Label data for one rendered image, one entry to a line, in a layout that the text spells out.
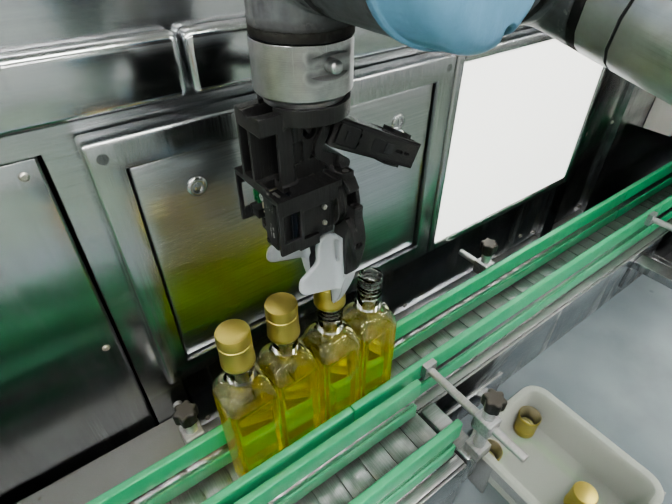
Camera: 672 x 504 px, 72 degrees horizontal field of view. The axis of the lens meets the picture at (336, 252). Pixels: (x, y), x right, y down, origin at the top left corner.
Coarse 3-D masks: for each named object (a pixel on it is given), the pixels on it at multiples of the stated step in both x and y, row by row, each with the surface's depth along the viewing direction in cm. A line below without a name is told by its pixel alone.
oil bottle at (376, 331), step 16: (352, 304) 57; (384, 304) 57; (352, 320) 56; (368, 320) 55; (384, 320) 55; (368, 336) 55; (384, 336) 57; (368, 352) 56; (384, 352) 59; (368, 368) 59; (384, 368) 61; (368, 384) 61
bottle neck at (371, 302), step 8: (360, 272) 53; (368, 272) 54; (376, 272) 54; (360, 280) 52; (368, 280) 52; (376, 280) 52; (360, 288) 53; (368, 288) 52; (376, 288) 53; (360, 296) 54; (368, 296) 53; (376, 296) 54; (360, 304) 55; (368, 304) 54; (376, 304) 55; (368, 312) 55
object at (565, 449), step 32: (512, 416) 76; (544, 416) 77; (576, 416) 72; (544, 448) 76; (576, 448) 73; (608, 448) 69; (512, 480) 64; (544, 480) 72; (576, 480) 72; (608, 480) 70; (640, 480) 66
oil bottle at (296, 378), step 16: (272, 352) 51; (304, 352) 51; (272, 368) 50; (288, 368) 50; (304, 368) 51; (288, 384) 50; (304, 384) 52; (288, 400) 52; (304, 400) 54; (288, 416) 54; (304, 416) 56; (320, 416) 59; (288, 432) 55; (304, 432) 58
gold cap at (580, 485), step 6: (576, 486) 66; (582, 486) 66; (588, 486) 66; (570, 492) 67; (576, 492) 66; (582, 492) 66; (588, 492) 66; (594, 492) 66; (564, 498) 69; (570, 498) 67; (576, 498) 66; (582, 498) 65; (588, 498) 65; (594, 498) 65
